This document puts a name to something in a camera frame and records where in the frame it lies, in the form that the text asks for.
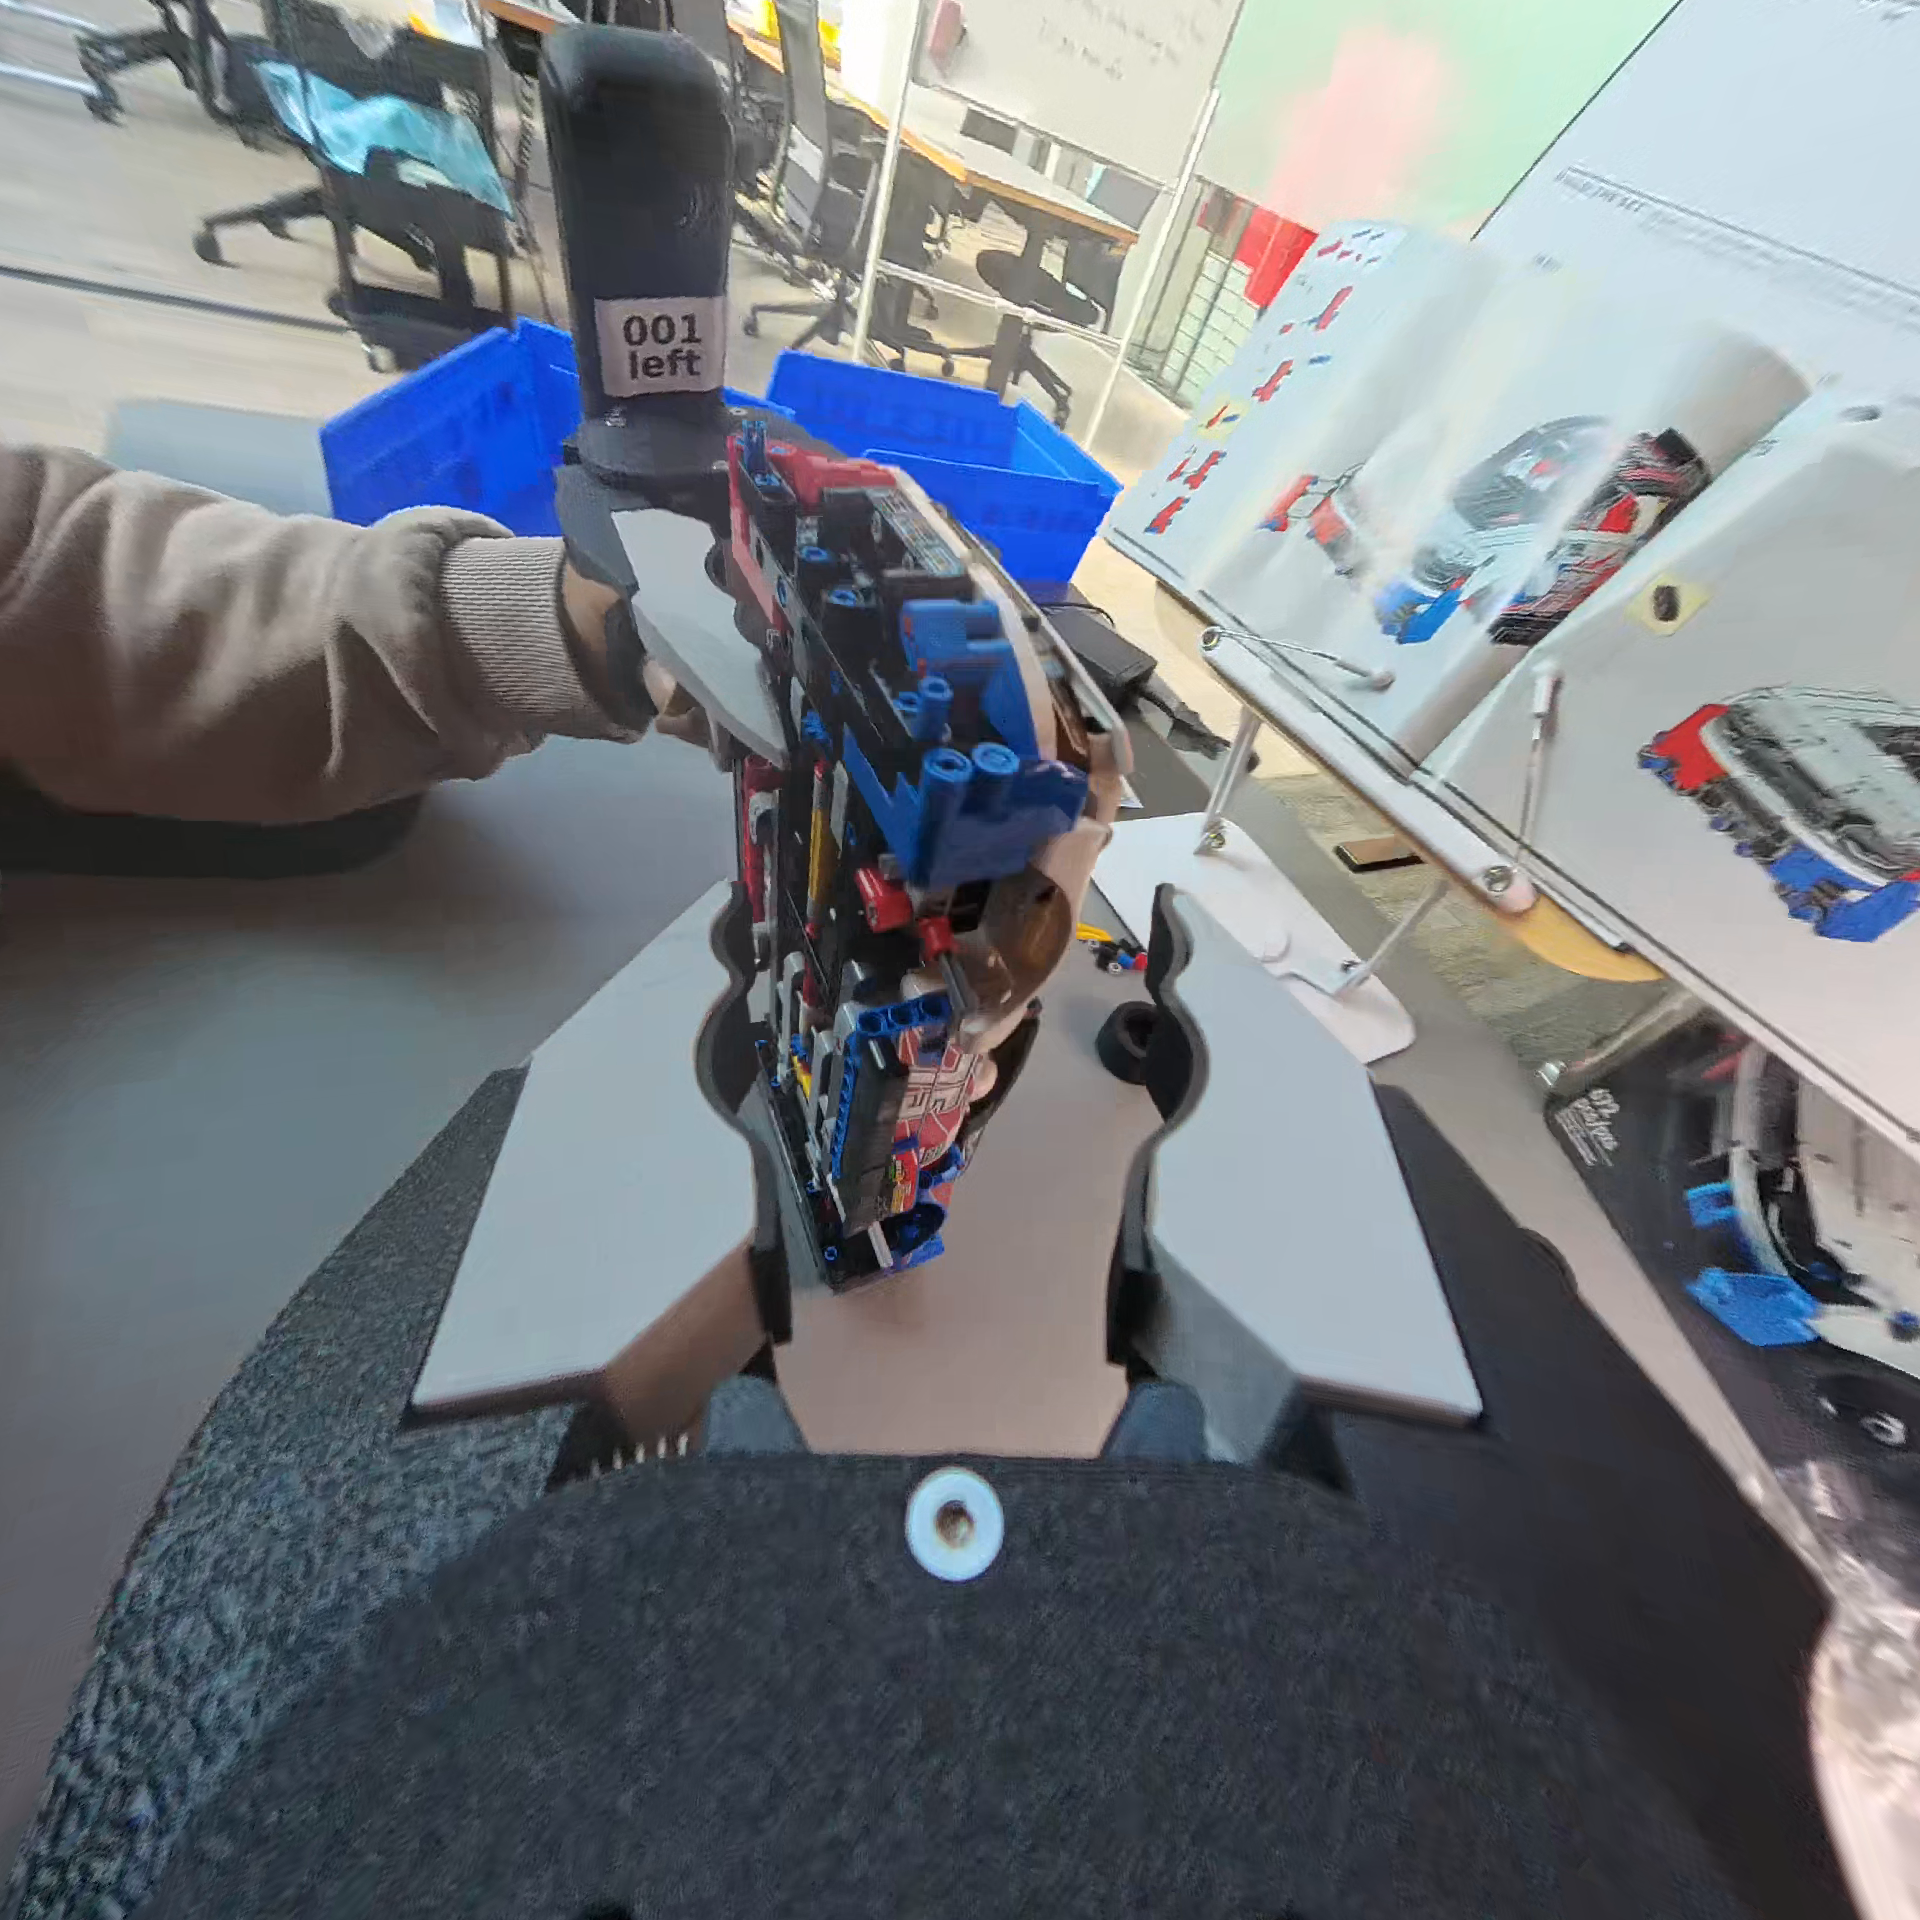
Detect teal plastic bag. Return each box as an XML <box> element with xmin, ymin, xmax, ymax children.
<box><xmin>251</xmin><ymin>58</ymin><xmax>515</xmax><ymax>214</ymax></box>

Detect wooden background table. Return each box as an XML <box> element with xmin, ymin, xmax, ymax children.
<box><xmin>727</xmin><ymin>0</ymin><xmax>1146</xmax><ymax>253</ymax></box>

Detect black rubber tyre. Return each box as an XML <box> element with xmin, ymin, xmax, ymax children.
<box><xmin>1093</xmin><ymin>999</ymin><xmax>1182</xmax><ymax>1086</ymax></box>

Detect printed car model box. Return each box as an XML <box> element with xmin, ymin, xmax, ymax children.
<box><xmin>1544</xmin><ymin>1016</ymin><xmax>1920</xmax><ymax>1461</ymax></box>

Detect black power adapter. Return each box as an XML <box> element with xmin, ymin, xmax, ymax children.
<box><xmin>1047</xmin><ymin>590</ymin><xmax>1169</xmax><ymax>704</ymax></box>

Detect stack of red crates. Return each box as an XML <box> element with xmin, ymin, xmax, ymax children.
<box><xmin>1191</xmin><ymin>176</ymin><xmax>1326</xmax><ymax>394</ymax></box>

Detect red brick connector piece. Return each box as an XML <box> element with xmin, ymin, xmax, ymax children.
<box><xmin>727</xmin><ymin>422</ymin><xmax>897</xmax><ymax>521</ymax></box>

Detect open instruction booklet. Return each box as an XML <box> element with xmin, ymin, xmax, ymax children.
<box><xmin>1101</xmin><ymin>0</ymin><xmax>1920</xmax><ymax>1161</ymax></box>

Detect person's left forearm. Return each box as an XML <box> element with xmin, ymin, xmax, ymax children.
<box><xmin>0</xmin><ymin>441</ymin><xmax>627</xmax><ymax>830</ymax></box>

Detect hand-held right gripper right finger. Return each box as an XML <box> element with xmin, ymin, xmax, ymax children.
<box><xmin>1111</xmin><ymin>884</ymin><xmax>1488</xmax><ymax>1468</ymax></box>

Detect white wall board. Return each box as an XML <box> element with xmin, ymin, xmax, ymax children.
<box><xmin>937</xmin><ymin>0</ymin><xmax>1250</xmax><ymax>178</ymax></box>

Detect blue plastic bin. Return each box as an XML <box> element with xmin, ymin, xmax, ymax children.
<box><xmin>318</xmin><ymin>318</ymin><xmax>591</xmax><ymax>541</ymax></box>
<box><xmin>767</xmin><ymin>348</ymin><xmax>1128</xmax><ymax>590</ymax></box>

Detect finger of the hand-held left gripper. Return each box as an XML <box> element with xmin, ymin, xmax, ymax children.
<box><xmin>959</xmin><ymin>514</ymin><xmax>1137</xmax><ymax>742</ymax></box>
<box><xmin>614</xmin><ymin>508</ymin><xmax>799</xmax><ymax>772</ymax></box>

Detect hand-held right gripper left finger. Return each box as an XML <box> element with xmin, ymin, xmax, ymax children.
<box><xmin>408</xmin><ymin>884</ymin><xmax>794</xmax><ymax>1452</ymax></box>

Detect person's left hand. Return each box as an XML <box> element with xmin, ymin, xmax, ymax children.
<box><xmin>558</xmin><ymin>561</ymin><xmax>725</xmax><ymax>751</ymax></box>

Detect black office chair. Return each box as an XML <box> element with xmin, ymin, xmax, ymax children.
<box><xmin>193</xmin><ymin>0</ymin><xmax>528</xmax><ymax>373</ymax></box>
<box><xmin>738</xmin><ymin>0</ymin><xmax>965</xmax><ymax>380</ymax></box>
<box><xmin>959</xmin><ymin>244</ymin><xmax>1123</xmax><ymax>431</ymax></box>
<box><xmin>0</xmin><ymin>777</ymin><xmax>433</xmax><ymax>881</ymax></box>

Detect clear plastic bag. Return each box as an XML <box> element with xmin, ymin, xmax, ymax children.
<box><xmin>1737</xmin><ymin>1437</ymin><xmax>1920</xmax><ymax>1920</ymax></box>

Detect brick-built race car model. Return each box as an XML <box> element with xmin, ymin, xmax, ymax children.
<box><xmin>725</xmin><ymin>420</ymin><xmax>1137</xmax><ymax>1296</ymax></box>

